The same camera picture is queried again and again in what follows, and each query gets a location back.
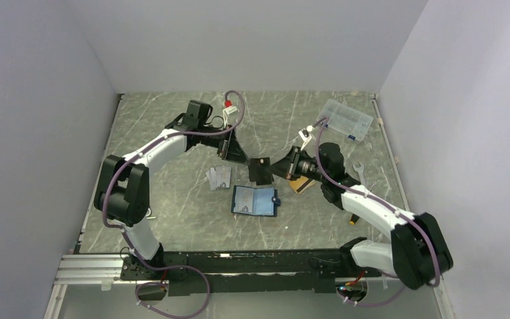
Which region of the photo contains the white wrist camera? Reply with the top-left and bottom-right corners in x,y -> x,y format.
222,100 -> 240,128
298,126 -> 314,151

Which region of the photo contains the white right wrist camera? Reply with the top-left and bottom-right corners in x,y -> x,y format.
298,126 -> 314,151

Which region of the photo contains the silver open-end wrench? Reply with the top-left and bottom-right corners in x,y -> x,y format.
353,162 -> 367,187

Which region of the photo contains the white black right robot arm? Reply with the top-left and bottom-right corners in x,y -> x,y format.
264,142 -> 454,290

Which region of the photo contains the blue leather card holder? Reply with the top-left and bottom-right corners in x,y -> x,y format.
230,185 -> 282,217

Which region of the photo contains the black VIP card stack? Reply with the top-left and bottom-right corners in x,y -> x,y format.
249,169 -> 274,185

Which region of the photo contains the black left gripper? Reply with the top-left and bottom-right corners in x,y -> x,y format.
199,125 -> 251,166

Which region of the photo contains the yellow black small screwdriver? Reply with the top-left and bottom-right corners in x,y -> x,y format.
349,214 -> 359,225

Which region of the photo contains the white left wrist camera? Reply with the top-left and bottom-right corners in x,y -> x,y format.
222,100 -> 240,128

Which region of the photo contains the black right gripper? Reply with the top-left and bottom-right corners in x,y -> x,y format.
266,146 -> 328,183

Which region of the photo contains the clear plastic organizer box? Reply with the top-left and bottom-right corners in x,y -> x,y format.
317,99 -> 373,142

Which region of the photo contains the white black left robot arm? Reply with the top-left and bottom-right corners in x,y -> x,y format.
93,100 -> 249,279

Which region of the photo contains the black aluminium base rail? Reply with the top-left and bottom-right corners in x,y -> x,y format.
54,249 -> 381,296

